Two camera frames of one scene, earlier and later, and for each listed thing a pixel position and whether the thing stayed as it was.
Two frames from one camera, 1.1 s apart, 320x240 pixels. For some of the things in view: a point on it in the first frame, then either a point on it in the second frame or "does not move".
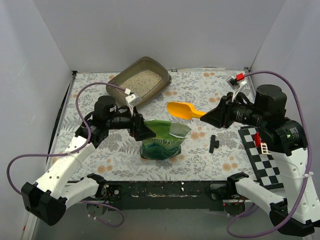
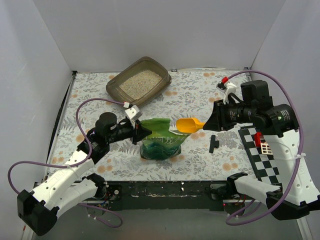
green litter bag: [166, 143] does not move
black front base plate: [163, 196] does not move
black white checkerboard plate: [264, 163] does not move
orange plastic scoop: [183, 110] to [188, 125]
